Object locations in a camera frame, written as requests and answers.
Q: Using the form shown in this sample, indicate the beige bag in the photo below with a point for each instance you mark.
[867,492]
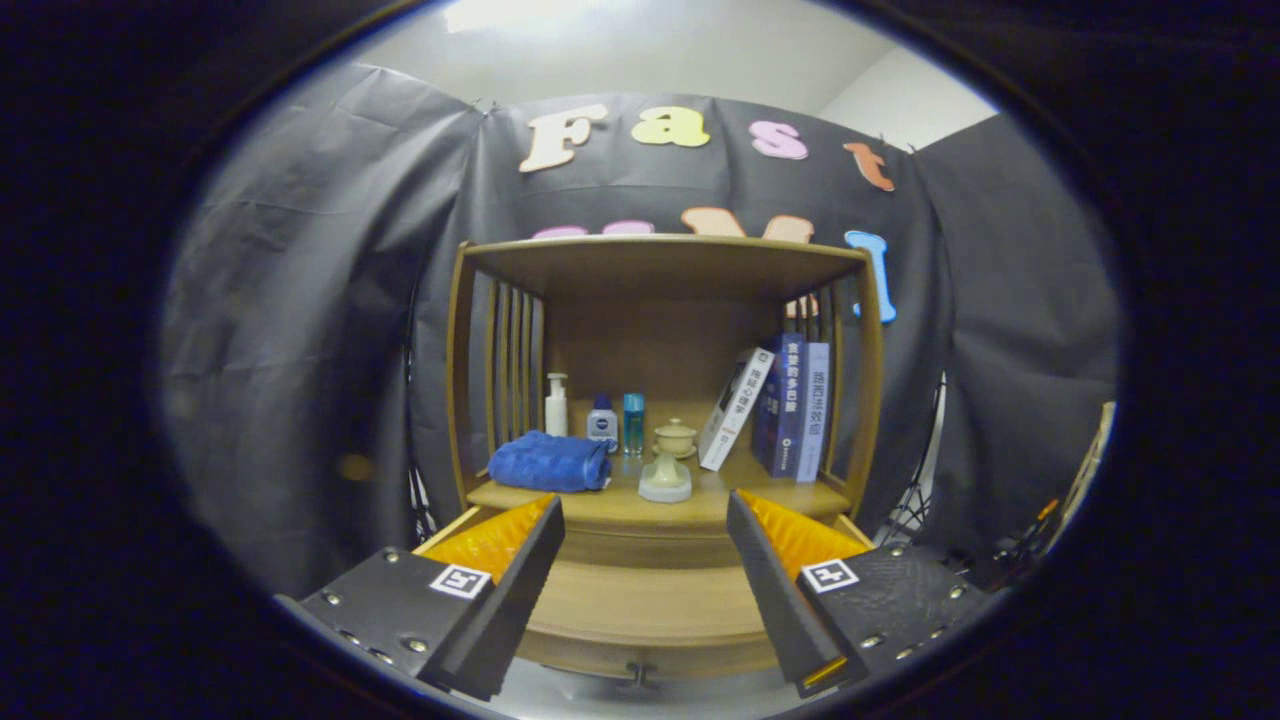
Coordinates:
[1090,470]

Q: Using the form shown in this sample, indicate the rolled blue towel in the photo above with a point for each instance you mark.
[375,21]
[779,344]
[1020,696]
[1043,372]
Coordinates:
[548,463]

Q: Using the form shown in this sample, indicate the wooden cabinet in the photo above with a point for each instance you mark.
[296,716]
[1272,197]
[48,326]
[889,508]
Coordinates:
[650,340]

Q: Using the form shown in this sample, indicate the white pump bottle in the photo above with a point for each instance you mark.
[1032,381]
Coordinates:
[556,408]

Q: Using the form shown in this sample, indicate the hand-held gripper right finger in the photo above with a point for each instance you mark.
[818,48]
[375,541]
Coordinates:
[772,590]

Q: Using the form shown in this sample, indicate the black tripod stand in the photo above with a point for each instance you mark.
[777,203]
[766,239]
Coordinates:
[915,495]

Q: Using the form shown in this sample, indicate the beige lidded teacup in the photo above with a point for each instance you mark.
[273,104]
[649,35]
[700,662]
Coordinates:
[676,438]

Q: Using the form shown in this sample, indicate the black backdrop cloth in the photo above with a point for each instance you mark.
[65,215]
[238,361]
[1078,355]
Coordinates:
[300,300]

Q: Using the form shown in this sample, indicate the dark blue book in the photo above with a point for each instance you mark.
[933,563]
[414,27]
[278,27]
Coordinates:
[785,405]

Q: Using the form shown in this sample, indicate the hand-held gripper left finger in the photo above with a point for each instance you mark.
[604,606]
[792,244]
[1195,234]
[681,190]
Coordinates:
[520,590]

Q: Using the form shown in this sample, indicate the clear blue bottle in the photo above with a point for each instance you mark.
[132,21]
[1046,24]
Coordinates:
[634,422]

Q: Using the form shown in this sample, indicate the light lavender book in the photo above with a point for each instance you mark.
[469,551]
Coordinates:
[815,410]

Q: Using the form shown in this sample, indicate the white book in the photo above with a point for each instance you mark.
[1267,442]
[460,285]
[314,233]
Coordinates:
[735,410]

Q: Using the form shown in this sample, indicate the wooden drawer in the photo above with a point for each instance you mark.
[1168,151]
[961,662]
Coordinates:
[640,600]

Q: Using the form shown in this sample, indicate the black drawer knob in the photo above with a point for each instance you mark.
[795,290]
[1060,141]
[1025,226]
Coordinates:
[637,678]

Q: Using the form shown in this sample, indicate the wooden countertop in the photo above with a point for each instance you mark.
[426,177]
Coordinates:
[620,508]

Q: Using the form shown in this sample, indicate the white bottle with blue cap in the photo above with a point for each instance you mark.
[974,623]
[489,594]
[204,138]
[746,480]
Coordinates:
[602,425]

